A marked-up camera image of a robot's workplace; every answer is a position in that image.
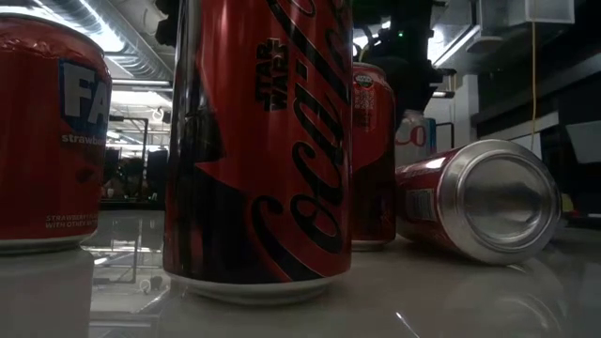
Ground silver can with red print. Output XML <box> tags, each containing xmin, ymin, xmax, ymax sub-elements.
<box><xmin>395</xmin><ymin>108</ymin><xmax>438</xmax><ymax>168</ymax></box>

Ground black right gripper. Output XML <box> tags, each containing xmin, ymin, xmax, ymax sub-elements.
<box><xmin>354</xmin><ymin>0</ymin><xmax>447</xmax><ymax>131</ymax></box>

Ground silver and teal energy can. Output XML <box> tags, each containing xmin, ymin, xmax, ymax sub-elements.
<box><xmin>425</xmin><ymin>116</ymin><xmax>439</xmax><ymax>156</ymax></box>

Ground silver ceiling duct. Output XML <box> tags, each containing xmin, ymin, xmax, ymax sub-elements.
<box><xmin>41</xmin><ymin>0</ymin><xmax>175</xmax><ymax>81</ymax></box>

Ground person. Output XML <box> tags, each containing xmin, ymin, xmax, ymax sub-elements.
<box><xmin>105</xmin><ymin>157</ymin><xmax>146</xmax><ymax>201</ymax></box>

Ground red Coca-Cola can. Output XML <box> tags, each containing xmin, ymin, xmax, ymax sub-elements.
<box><xmin>351</xmin><ymin>62</ymin><xmax>398</xmax><ymax>253</ymax></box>

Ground red Fanta strawberry can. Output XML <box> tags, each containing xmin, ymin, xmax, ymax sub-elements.
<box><xmin>395</xmin><ymin>139</ymin><xmax>563</xmax><ymax>267</ymax></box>
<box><xmin>0</xmin><ymin>12</ymin><xmax>113</xmax><ymax>257</ymax></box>

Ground red Star Wars cola can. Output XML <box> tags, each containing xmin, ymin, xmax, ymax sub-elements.
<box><xmin>162</xmin><ymin>0</ymin><xmax>354</xmax><ymax>306</ymax></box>

